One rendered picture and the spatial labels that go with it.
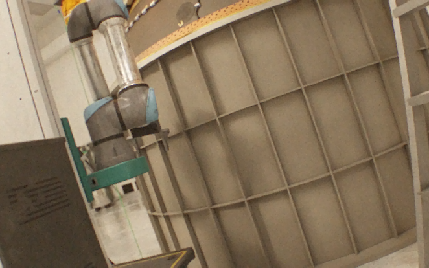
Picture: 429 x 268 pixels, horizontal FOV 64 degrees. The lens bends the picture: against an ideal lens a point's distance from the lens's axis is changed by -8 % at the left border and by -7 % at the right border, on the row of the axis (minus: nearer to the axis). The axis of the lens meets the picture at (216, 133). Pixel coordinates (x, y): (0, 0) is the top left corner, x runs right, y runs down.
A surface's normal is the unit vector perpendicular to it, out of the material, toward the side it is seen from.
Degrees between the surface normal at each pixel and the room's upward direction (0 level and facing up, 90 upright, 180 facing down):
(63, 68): 90
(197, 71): 90
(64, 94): 90
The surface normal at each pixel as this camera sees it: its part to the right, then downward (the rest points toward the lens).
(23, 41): -0.24, 0.07
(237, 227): -0.47, 0.14
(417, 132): 0.43, -0.11
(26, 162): 0.92, -0.32
